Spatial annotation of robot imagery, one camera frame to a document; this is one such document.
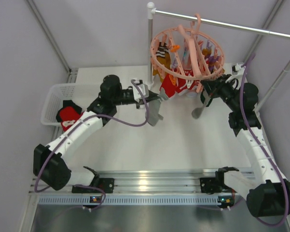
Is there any left black mount plate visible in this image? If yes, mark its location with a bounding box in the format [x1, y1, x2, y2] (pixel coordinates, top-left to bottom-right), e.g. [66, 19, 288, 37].
[71, 178, 114, 193]

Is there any grey sock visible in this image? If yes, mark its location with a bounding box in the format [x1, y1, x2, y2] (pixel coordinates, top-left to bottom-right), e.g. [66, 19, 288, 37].
[148, 93, 169, 126]
[192, 105, 205, 119]

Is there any white plastic basket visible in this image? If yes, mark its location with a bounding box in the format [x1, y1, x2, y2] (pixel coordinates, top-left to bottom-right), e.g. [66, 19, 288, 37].
[41, 83, 100, 127]

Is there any pink round clip hanger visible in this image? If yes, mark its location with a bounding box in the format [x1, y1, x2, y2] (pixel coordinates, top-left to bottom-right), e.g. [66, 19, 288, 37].
[152, 24, 225, 94]

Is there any red santa sock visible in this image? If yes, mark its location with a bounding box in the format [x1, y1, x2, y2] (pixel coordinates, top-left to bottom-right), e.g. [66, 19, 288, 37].
[56, 106, 82, 132]

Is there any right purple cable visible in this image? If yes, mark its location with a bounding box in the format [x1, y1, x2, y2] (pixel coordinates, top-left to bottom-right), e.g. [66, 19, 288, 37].
[221, 54, 290, 227]

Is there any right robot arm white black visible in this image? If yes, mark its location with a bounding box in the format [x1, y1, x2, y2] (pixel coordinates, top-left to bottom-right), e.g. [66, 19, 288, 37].
[201, 75, 290, 218]

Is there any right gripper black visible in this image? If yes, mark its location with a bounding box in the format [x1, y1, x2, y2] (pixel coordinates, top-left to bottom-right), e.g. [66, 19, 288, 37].
[201, 74, 240, 112]

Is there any silver clothes rack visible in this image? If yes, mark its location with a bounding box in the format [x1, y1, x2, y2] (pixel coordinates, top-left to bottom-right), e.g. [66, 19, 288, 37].
[147, 2, 290, 86]

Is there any black mount plate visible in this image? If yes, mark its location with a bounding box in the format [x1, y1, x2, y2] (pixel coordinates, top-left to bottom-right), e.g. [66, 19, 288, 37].
[71, 178, 114, 193]
[199, 177, 221, 194]

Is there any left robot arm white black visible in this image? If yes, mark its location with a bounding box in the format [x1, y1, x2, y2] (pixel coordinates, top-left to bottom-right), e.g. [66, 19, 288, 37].
[33, 74, 165, 192]

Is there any mustard hanging sock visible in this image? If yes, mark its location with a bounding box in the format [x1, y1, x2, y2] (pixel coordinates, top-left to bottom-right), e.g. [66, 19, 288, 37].
[153, 41, 171, 69]

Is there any red hanging sock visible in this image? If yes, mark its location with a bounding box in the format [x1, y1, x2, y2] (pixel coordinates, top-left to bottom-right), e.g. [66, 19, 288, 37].
[160, 74, 178, 99]
[175, 77, 200, 96]

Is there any black sock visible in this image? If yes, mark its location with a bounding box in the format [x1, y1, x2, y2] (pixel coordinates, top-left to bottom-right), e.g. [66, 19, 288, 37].
[63, 100, 82, 114]

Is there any right black mount plate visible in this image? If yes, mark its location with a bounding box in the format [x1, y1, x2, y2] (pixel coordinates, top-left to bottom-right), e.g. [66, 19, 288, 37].
[199, 177, 221, 194]

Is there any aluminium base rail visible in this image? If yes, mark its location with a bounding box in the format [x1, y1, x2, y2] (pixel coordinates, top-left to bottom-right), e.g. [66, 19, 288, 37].
[28, 169, 239, 206]

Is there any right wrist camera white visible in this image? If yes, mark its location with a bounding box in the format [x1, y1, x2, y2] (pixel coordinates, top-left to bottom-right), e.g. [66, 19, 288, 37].
[232, 63, 246, 75]

